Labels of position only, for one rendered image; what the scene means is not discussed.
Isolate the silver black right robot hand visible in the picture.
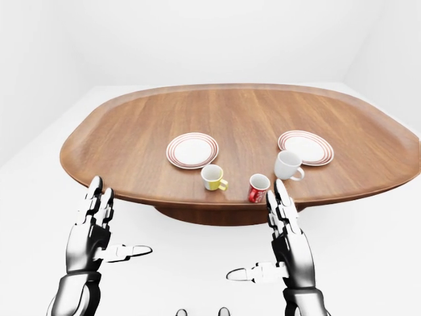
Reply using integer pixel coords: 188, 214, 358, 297
226, 178, 317, 291

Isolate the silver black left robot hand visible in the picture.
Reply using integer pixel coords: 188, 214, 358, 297
62, 175, 153, 275

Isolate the red mug with white print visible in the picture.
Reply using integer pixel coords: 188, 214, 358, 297
247, 173, 271, 203

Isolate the plain white mug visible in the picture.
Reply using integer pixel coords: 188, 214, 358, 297
274, 150, 306, 182

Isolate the white plate with red rings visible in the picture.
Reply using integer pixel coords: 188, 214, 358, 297
277, 130, 335, 167
166, 132, 220, 170

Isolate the white and yellow mug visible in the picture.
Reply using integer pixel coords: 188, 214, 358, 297
200, 164, 229, 192

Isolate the round dark wooden table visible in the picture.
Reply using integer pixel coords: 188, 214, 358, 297
59, 82, 421, 226

